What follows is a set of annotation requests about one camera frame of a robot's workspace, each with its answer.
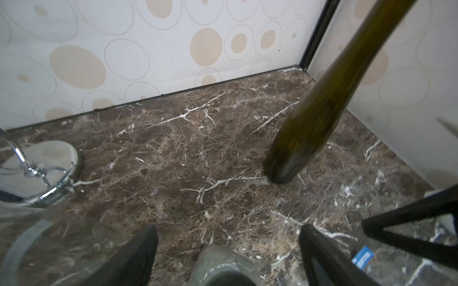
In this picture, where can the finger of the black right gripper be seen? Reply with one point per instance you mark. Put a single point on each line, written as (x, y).
(445, 202)

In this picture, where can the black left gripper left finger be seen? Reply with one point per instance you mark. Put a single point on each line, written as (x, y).
(131, 265)

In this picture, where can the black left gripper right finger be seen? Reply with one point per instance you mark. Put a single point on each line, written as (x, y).
(325, 264)

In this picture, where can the blue peeled label strip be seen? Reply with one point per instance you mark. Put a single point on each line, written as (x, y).
(362, 257)

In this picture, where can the clear bottle black cap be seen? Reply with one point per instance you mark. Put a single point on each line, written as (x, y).
(219, 266)

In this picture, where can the dark green wine bottle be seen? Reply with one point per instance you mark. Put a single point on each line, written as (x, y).
(310, 124)

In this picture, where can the tall clear corked bottle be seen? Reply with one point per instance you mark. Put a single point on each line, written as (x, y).
(45, 247)

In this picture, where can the chrome glass holder stand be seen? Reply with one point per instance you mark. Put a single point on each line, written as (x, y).
(40, 174)

